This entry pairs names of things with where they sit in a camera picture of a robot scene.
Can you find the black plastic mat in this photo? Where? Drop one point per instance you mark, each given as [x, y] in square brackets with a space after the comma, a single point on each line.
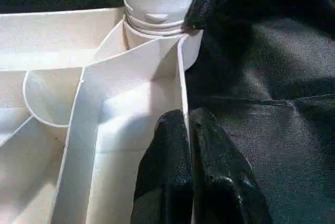
[272, 103]

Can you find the white plastic table top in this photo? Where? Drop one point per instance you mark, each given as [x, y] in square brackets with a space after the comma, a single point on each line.
[52, 46]

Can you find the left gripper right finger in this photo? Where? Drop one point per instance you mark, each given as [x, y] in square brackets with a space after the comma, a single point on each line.
[225, 182]

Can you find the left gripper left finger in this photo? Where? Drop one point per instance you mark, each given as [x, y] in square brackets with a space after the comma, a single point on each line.
[165, 182]

